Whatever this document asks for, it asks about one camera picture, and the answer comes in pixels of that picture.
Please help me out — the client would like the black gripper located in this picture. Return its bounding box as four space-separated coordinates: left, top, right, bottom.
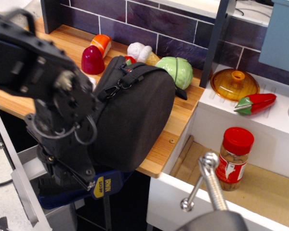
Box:
25 114 96 190

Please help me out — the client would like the blue grey box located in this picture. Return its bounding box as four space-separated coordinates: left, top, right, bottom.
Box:
259 0 289 72

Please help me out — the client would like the grey upright post right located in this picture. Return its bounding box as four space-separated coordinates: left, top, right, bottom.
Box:
199 0 236 88

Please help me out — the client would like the grey metal bin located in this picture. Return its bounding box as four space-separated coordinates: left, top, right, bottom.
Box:
17 145 47 180

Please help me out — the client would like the blue Irwin bar clamp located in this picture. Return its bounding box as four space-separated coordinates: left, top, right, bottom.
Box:
38 170 133 209

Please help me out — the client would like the black zipper bag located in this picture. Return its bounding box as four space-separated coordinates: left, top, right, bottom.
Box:
88 56 187 172

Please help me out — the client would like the green toy cabbage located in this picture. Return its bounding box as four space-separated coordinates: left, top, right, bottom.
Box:
156 57 193 90

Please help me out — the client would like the orange transparent pot lid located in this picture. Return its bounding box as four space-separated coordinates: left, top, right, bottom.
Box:
210 69 260 102

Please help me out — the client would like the dark grey shelf post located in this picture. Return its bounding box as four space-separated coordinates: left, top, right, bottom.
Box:
40 0 70 34

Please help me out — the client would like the toy fried egg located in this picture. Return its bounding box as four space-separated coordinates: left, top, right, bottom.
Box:
88 77 96 91

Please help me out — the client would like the red toy chili pepper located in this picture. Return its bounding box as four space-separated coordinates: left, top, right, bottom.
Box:
234 93 277 116

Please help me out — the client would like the red lid peanut jar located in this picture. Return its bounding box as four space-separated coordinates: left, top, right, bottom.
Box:
215 127 254 191

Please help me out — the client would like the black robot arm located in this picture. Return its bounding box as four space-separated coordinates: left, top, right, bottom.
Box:
0 9 97 190

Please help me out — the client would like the white toy cauliflower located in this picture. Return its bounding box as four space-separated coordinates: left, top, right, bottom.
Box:
127 42 152 63

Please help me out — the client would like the red toy tomato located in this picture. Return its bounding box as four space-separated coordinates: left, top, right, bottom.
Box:
124 56 137 65

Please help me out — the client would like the dark red toy vegetable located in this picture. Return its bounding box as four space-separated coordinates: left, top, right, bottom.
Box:
81 45 105 75

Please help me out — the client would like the orange white toy sushi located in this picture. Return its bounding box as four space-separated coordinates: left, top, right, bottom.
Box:
90 34 112 58

